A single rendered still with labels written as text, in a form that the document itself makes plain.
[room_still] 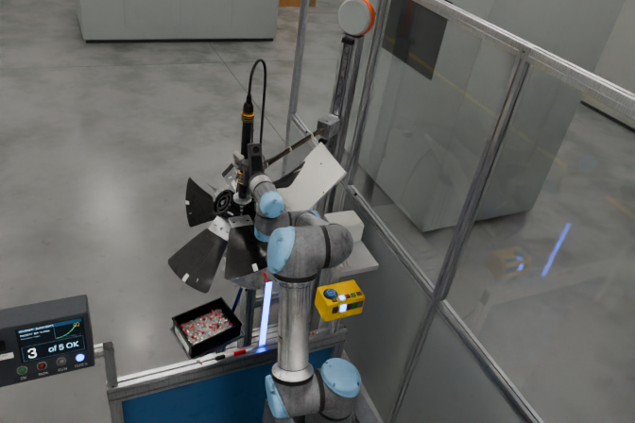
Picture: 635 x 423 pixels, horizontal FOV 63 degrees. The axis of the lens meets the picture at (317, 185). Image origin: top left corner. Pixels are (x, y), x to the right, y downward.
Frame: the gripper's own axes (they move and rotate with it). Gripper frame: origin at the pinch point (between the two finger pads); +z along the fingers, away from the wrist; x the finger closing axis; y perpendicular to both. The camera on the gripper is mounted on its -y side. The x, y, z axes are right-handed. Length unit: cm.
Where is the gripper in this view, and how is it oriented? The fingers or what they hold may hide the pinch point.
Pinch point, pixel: (244, 148)
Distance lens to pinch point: 191.6
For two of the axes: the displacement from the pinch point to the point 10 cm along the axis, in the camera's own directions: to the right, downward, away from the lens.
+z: -3.9, -5.5, 7.4
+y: -1.3, 8.3, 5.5
